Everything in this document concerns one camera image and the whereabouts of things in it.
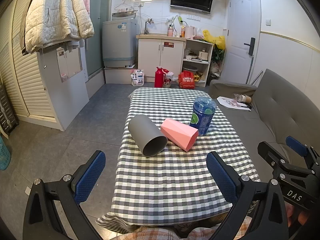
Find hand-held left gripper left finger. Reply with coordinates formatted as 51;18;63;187
22;150;107;240

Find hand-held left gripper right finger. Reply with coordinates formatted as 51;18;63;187
206;152;291;240

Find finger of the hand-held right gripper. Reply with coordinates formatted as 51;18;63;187
257;141;290;173
286;136;320;172

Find pink faceted cup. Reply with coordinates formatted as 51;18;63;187
160;118;199;152

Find grey cup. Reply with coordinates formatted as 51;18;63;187
128;114;167;157

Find person's right hand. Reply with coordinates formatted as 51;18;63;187
286;203;312;227

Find grey sofa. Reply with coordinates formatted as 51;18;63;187
209;69;320;180

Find grey checked tablecloth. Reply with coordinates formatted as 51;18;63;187
96;87;260;233

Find blue plastic bottle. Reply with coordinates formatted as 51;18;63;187
189;96;217;136

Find white paper sheet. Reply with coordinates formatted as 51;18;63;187
217;96;252;111

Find white low cabinet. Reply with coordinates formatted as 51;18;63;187
37;41;89;131

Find turquoise plastic basket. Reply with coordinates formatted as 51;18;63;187
0;135;12;171

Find red shopping bag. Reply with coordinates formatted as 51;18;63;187
178;70;196;90

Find black suitcase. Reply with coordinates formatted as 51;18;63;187
0;82;20;137

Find white washing machine platform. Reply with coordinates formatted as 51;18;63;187
104;64;137;84

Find white open shelf unit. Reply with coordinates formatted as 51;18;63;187
181;39;214;87

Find white printed packet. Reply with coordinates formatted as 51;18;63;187
130;68;146;86

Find white red plastic bag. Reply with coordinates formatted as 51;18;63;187
163;71;177;85

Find green leafy vegetables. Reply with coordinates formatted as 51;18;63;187
211;47;226;63

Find red thermos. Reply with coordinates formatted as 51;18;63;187
155;66;164;88

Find yellow plastic bag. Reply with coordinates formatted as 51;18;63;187
202;29;226;50

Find cream louvered wardrobe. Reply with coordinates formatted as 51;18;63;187
0;0;64;132

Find white door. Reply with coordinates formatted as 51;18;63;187
221;0;262;85

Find white sink cabinet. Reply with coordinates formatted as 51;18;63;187
136;34;187;82

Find grey washing machine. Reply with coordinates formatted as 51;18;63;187
102;19;137;68

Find pink white electric kettle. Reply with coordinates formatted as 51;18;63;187
184;25;197;40

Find metal faucet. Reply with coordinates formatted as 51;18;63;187
144;18;154;35

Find cream quilted jacket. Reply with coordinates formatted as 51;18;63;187
24;0;95;54

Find grey wash basin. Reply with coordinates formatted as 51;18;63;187
111;11;137;21

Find frosted glass door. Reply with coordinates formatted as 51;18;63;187
82;0;112;78

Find black door handle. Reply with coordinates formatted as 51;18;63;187
244;37;256;55

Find wire clothes hanger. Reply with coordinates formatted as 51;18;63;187
114;0;128;11

